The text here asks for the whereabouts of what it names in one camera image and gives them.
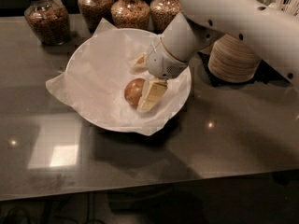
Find left glass cereal jar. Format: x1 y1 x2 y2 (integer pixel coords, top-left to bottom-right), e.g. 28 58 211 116
24 0 70 46

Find glass cereal jar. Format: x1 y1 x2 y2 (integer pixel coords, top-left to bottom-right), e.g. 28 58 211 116
149 0 181 33
78 0 115 32
111 0 150 30
24 0 70 46

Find white paper liner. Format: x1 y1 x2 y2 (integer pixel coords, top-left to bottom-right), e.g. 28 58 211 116
45 18 189 137

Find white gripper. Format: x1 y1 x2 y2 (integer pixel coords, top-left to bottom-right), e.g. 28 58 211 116
131 36 187 113

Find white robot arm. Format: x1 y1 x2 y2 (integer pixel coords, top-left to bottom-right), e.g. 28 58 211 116
137 0 299 112

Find front stack paper bowls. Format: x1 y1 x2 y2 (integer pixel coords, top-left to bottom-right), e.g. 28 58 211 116
208 35 261 83

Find rear stack paper bowls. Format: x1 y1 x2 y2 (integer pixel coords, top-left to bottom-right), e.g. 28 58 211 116
200 44 214 55

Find white bowl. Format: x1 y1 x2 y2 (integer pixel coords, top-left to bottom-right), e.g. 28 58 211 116
64 27 192 133

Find stack paper bowls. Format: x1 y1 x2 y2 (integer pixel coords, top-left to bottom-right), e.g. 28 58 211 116
200 44 214 55
208 35 261 83

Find white plastic cutlery bunch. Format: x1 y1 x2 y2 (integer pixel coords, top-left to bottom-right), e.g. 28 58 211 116
280 0 299 17

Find red yellow apple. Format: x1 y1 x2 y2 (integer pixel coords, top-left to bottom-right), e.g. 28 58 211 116
124 78 145 108

